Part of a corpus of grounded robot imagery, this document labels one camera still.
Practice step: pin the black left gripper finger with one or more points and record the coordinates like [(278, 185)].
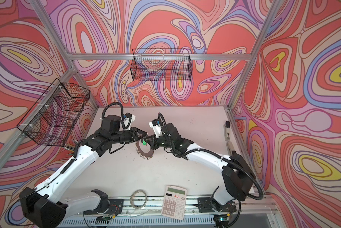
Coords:
[(138, 137), (138, 131)]

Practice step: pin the clear tape roll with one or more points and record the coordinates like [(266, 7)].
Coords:
[(138, 199)]

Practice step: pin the black wire basket wall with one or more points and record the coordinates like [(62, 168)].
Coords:
[(161, 64), (52, 118)]

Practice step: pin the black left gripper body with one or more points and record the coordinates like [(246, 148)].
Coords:
[(128, 136)]

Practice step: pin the white desk calculator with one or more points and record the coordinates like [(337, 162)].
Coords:
[(174, 202)]

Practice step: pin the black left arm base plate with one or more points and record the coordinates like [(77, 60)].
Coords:
[(114, 207)]

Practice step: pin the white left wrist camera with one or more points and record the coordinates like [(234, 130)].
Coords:
[(128, 119)]

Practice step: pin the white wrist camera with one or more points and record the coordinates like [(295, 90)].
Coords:
[(156, 126), (128, 119)]

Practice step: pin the aluminium front rail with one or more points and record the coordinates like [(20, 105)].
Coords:
[(250, 214)]

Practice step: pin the black wire basket left wall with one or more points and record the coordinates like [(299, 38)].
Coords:
[(52, 118)]

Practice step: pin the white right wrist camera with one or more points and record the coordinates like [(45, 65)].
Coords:
[(156, 126)]

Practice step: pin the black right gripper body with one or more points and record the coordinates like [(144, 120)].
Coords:
[(162, 141)]

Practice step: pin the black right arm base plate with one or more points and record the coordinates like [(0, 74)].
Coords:
[(209, 204)]

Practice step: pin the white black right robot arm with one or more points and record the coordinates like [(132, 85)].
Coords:
[(239, 181)]

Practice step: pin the white black remote control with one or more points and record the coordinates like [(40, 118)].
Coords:
[(227, 130)]

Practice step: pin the black wire basket back wall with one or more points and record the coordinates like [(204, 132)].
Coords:
[(161, 64)]

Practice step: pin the red pencil cup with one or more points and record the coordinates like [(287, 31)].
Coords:
[(71, 149)]

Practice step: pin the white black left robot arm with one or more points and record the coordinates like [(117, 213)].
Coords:
[(45, 206)]

